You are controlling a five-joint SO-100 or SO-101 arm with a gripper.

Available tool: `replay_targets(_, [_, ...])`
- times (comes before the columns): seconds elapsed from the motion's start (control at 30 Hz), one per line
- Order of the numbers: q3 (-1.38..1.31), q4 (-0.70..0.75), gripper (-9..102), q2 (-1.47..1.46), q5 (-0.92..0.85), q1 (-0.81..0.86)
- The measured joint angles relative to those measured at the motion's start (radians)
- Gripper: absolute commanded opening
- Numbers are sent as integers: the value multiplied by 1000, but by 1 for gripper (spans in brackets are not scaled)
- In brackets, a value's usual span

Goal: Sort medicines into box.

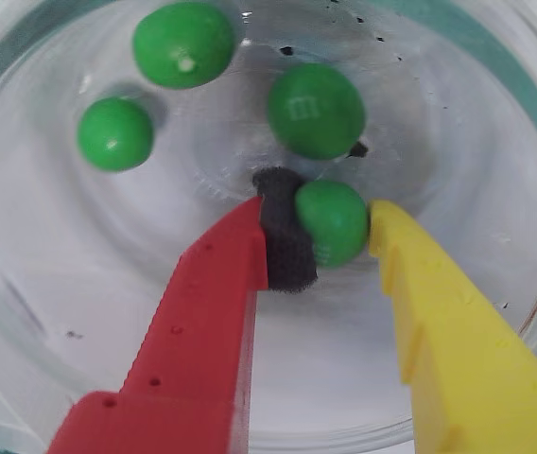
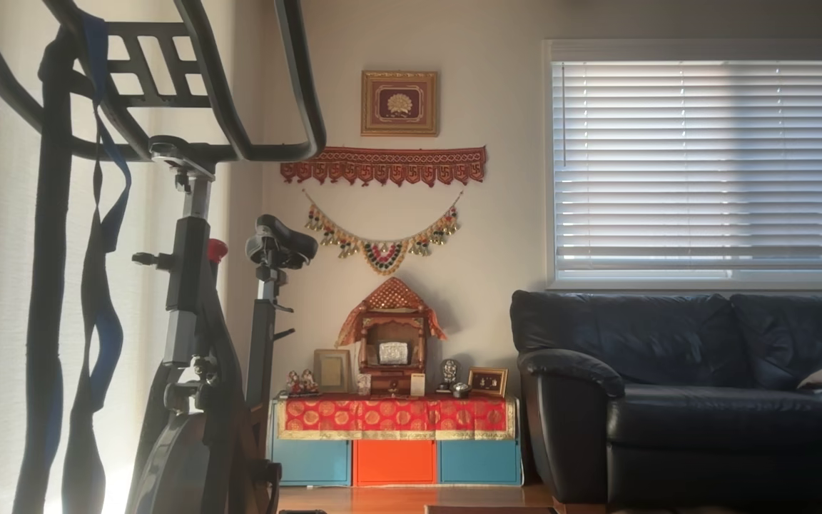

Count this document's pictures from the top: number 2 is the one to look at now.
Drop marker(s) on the white window blind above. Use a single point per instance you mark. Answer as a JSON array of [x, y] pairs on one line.
[[703, 157]]

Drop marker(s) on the black exercise bike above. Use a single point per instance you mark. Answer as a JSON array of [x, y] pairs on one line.
[[186, 264]]

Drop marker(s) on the black leather sofa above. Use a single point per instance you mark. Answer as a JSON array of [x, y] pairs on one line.
[[668, 428]]

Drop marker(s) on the red and gold cloth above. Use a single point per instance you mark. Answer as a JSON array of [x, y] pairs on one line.
[[393, 415]]

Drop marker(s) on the beige photo frame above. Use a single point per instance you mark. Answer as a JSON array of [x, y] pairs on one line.
[[332, 371]]

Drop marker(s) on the small metal bowl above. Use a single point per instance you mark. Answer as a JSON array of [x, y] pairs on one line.
[[461, 390]]

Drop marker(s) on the beaded wall garland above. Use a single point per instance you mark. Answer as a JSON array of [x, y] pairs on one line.
[[382, 258]]

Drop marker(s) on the dark idol statue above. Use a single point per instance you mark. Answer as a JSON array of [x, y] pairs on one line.
[[449, 371]]

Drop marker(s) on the small clear jar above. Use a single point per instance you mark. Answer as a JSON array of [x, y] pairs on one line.
[[363, 385]]

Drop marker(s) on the red embroidered wall hanging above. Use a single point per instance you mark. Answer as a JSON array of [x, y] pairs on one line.
[[382, 165]]

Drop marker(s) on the small white card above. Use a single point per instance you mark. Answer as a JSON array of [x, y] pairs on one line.
[[418, 385]]

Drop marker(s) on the small colourful figurines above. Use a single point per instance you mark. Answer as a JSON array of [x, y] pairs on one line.
[[302, 383]]

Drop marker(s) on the gold framed wall picture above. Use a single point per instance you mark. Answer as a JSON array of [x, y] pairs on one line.
[[400, 103]]

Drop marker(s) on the small gold framed picture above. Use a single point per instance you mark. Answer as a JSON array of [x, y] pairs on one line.
[[488, 383]]

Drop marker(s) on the small wooden shrine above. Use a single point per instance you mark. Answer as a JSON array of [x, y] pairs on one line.
[[391, 325]]

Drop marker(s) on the blue and orange cabinet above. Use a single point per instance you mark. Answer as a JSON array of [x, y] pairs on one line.
[[393, 462]]

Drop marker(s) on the white curtain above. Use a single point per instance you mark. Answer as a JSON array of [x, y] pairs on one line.
[[4, 285]]

